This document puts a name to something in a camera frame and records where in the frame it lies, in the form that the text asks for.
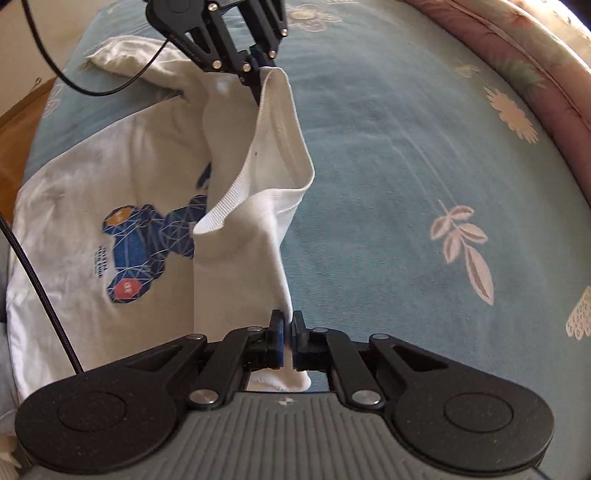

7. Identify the braided black cable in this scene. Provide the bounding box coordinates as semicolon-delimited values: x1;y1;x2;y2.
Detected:
0;216;85;374

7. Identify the white printed sweatshirt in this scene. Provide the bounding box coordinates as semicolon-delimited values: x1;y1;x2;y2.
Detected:
0;39;317;444

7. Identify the pink floral folded quilt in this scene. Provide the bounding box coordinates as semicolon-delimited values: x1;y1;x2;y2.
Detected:
406;0;591;208

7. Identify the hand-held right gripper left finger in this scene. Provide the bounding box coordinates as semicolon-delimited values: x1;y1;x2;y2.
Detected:
124;309;287;410

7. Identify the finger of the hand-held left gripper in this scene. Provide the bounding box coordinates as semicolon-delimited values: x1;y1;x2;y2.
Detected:
166;9;267;110
242;0;290;71

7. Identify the thin black cable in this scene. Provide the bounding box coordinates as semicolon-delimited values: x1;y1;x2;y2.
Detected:
28;0;169;97

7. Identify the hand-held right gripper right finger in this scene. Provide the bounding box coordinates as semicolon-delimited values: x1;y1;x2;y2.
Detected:
292;310;451;410

